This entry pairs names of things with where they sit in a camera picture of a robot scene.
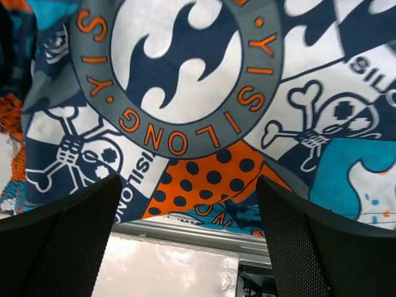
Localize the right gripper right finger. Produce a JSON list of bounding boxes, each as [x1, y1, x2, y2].
[[256, 176, 395, 296]]

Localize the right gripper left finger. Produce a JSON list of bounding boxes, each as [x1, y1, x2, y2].
[[1, 174, 122, 296]]

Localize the colourful patterned shorts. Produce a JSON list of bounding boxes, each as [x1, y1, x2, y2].
[[1, 1, 395, 236]]

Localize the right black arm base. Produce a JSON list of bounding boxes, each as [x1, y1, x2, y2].
[[236, 264, 278, 297]]

